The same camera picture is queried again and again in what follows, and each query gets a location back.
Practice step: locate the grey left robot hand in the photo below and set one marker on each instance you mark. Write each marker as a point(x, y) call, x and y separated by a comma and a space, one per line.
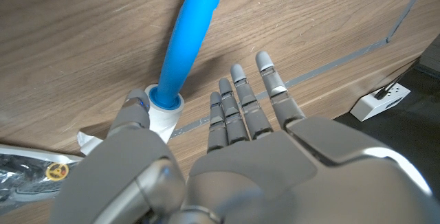
point(275, 176)

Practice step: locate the clear plastic parts bag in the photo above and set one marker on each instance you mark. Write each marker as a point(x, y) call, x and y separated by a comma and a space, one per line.
point(24, 179)

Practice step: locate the white power strip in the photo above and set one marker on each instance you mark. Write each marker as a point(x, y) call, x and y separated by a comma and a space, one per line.
point(374, 105)

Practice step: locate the white lint roller sheet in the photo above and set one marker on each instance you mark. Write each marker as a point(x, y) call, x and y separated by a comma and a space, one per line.
point(87, 143)

